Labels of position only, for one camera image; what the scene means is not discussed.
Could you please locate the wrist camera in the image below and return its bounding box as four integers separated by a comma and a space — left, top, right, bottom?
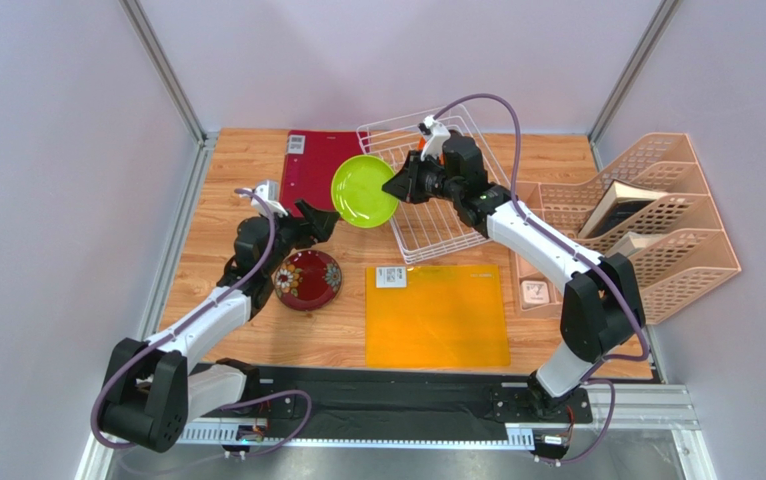
418, 115, 451, 161
251, 180, 289, 217

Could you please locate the orange mat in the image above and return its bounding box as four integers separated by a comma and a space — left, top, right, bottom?
365, 264, 511, 369

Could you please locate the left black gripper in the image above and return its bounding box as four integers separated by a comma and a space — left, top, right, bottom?
259, 198, 340, 276

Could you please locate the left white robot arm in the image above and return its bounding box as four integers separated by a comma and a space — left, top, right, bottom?
90, 190, 340, 453

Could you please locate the red floral plate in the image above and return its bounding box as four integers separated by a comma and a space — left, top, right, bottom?
273, 249, 343, 312

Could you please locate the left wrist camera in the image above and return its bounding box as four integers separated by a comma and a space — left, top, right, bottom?
251, 180, 289, 217

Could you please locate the white barcode label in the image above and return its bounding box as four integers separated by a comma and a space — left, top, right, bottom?
374, 266, 408, 289

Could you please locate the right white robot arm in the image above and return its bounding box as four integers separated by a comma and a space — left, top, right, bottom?
381, 135, 645, 416

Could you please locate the tan book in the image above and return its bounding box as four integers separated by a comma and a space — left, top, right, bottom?
604, 231, 666, 258

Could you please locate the white label on red mat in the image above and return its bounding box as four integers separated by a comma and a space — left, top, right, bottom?
286, 133, 306, 155

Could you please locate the green plastic plate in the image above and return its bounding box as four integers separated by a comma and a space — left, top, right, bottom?
331, 155, 399, 229

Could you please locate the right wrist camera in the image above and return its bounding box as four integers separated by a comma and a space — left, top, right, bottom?
418, 115, 451, 161

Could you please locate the red mat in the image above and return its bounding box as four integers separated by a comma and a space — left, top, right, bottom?
279, 130, 368, 218

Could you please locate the white wire dish rack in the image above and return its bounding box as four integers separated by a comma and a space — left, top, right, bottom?
356, 105, 510, 264

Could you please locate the beige plastic file organizer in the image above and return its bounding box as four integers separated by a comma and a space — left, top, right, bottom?
517, 133, 741, 325

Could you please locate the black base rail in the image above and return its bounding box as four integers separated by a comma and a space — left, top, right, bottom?
190, 366, 593, 443

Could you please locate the black cover book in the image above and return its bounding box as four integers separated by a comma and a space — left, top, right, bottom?
578, 180, 667, 238

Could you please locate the small beige tray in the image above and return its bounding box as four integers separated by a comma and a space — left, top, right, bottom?
510, 253, 562, 320

